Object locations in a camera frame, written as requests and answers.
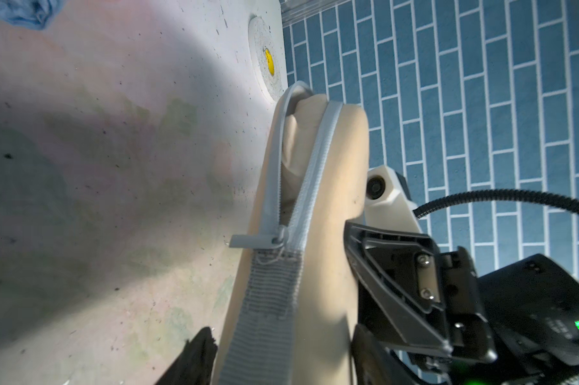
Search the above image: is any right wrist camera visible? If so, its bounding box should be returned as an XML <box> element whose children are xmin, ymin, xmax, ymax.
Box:
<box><xmin>364</xmin><ymin>165</ymin><xmax>422</xmax><ymax>234</ymax></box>

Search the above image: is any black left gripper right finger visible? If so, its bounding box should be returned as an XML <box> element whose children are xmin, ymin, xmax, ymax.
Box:
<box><xmin>351</xmin><ymin>324</ymin><xmax>414</xmax><ymax>385</ymax></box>

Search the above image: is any light blue umbrella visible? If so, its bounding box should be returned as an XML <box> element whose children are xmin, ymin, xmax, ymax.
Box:
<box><xmin>0</xmin><ymin>0</ymin><xmax>65</xmax><ymax>30</ymax></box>

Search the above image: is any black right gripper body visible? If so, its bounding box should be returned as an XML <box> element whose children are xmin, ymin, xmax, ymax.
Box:
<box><xmin>433</xmin><ymin>253</ymin><xmax>579</xmax><ymax>384</ymax></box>

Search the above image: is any beige zippered umbrella case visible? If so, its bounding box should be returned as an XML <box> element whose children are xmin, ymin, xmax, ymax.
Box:
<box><xmin>212</xmin><ymin>81</ymin><xmax>369</xmax><ymax>384</ymax></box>

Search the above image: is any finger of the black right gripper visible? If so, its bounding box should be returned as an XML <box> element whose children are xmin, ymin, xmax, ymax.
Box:
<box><xmin>344</xmin><ymin>222</ymin><xmax>497</xmax><ymax>364</ymax></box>

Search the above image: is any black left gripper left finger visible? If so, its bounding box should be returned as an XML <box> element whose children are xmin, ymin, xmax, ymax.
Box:
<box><xmin>156</xmin><ymin>327</ymin><xmax>218</xmax><ymax>385</ymax></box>

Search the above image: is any clear tape roll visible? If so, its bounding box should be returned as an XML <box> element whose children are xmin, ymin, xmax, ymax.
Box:
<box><xmin>248</xmin><ymin>15</ymin><xmax>285</xmax><ymax>103</ymax></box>

